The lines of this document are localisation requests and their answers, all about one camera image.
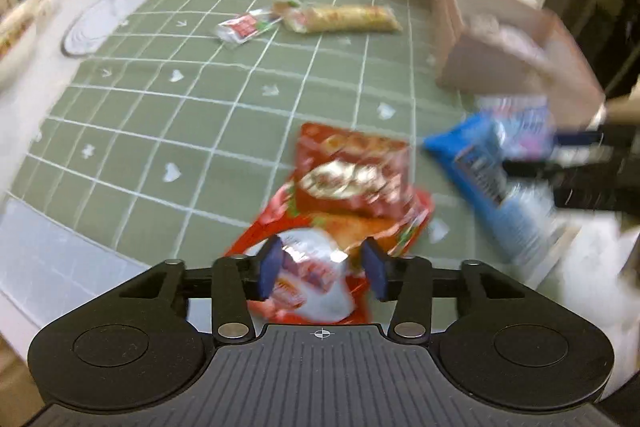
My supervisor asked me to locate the red gold snack packet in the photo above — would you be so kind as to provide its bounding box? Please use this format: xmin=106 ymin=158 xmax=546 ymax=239
xmin=292 ymin=123 xmax=413 ymax=212

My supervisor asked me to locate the round glass turntable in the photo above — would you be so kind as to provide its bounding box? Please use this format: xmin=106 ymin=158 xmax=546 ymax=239
xmin=61 ymin=0 xmax=178 ymax=58

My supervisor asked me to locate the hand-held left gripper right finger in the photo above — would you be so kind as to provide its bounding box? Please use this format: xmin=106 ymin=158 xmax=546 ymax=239
xmin=361 ymin=237 xmax=526 ymax=343

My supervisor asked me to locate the orange red snack packet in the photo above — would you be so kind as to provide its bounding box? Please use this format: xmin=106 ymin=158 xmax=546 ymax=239
xmin=225 ymin=187 xmax=433 ymax=323

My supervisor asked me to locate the green checked tablecloth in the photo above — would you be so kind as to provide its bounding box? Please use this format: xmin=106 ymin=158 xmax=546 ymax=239
xmin=0 ymin=0 xmax=551 ymax=323

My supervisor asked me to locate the pink blue snack packet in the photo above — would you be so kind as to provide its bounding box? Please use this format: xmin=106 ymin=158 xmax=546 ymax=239
xmin=475 ymin=96 xmax=556 ymax=160

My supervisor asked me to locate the long golden snack packet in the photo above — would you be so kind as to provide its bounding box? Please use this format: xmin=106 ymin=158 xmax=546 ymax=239
xmin=271 ymin=0 xmax=403 ymax=35

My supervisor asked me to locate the blue white snack packet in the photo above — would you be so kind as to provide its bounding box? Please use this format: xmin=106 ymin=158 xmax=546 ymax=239
xmin=422 ymin=114 xmax=568 ymax=268

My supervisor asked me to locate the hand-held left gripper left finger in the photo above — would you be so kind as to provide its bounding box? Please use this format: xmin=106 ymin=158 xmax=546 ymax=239
xmin=117 ymin=236 xmax=284 ymax=343

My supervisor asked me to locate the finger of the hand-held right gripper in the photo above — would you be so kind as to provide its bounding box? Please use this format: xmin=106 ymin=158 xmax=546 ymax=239
xmin=552 ymin=131 xmax=618 ymax=148
xmin=502 ymin=157 xmax=621 ymax=180

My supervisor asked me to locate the small red white candy packet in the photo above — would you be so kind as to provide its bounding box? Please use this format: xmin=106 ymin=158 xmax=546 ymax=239
xmin=216 ymin=9 xmax=283 ymax=49

